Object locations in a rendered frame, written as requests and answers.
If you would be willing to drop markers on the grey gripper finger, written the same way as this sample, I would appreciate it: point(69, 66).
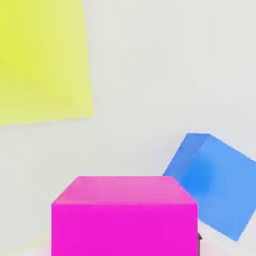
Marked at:
point(199, 243)

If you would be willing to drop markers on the small magenta cube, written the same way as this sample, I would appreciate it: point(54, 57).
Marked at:
point(124, 226)

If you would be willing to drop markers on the small blue cube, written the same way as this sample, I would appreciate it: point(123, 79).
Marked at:
point(218, 184)

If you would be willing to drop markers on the large yellow box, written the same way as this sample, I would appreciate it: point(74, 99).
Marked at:
point(40, 60)

